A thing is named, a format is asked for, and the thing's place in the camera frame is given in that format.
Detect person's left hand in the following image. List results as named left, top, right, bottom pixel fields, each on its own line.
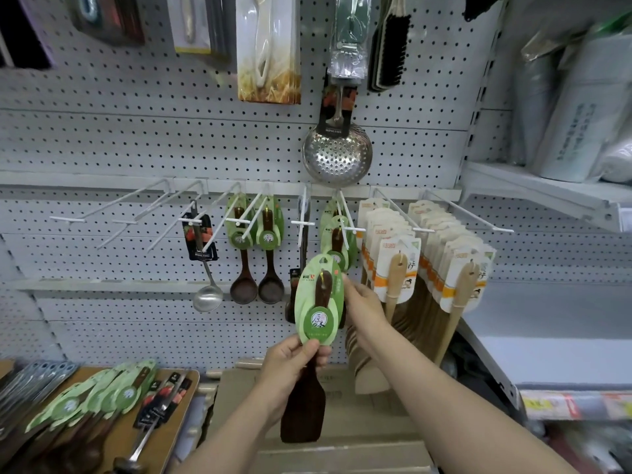
left=256, top=334, right=332, bottom=425

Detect person's right hand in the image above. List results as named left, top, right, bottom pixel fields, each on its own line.
left=340, top=273, right=391, bottom=351

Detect wooden spatulas bunch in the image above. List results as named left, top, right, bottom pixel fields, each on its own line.
left=394, top=199, right=497, bottom=366
left=345, top=197, right=423, bottom=396

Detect black slotted turner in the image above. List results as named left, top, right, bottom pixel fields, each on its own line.
left=284, top=192, right=312, bottom=324

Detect small steel ladle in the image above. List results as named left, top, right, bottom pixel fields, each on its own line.
left=181, top=201, right=224, bottom=313

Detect bundle of carded steel utensils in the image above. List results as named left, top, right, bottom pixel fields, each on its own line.
left=111, top=372, right=194, bottom=474
left=0, top=359, right=80, bottom=440

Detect row of dark spoons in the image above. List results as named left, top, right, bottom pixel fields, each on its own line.
left=0, top=359, right=159, bottom=474

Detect person's right forearm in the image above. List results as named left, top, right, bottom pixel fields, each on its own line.
left=360, top=320, right=579, bottom=474

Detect person's left forearm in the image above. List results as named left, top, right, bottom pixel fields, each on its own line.
left=172, top=399, right=287, bottom=474

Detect grey store shelf unit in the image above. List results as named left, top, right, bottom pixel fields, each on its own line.
left=456, top=0, right=632, bottom=474

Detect flat cardboard box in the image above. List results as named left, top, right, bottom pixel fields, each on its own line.
left=207, top=362, right=435, bottom=474

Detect large steel skimmer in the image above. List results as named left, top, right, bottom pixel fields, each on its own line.
left=301, top=76, right=374, bottom=188

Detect row of red yellow labels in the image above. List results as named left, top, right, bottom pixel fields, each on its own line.
left=521, top=392, right=632, bottom=421

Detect assorted packaged goods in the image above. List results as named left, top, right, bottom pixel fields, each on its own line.
left=528, top=421, right=632, bottom=474

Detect slim grey cup pack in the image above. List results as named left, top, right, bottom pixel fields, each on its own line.
left=511, top=34, right=559, bottom=166

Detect clear pack green insert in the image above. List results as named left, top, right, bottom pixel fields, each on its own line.
left=328, top=0, right=372, bottom=84

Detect white knife in package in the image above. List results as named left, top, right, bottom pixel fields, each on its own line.
left=236, top=0, right=302, bottom=105

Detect slim white roll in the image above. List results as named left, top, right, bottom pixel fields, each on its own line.
left=592, top=138, right=632, bottom=184

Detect black orange tool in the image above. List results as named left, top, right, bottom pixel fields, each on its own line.
left=463, top=0, right=504, bottom=23

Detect pale boxed pack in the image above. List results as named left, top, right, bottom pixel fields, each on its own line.
left=165, top=0, right=213, bottom=55

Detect dark hanging pack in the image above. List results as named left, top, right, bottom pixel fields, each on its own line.
left=64, top=0, right=147, bottom=47

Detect black flat brush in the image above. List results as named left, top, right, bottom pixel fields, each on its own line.
left=0, top=0, right=54, bottom=70

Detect black brush white handle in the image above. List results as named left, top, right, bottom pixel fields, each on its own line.
left=367, top=0, right=412, bottom=93

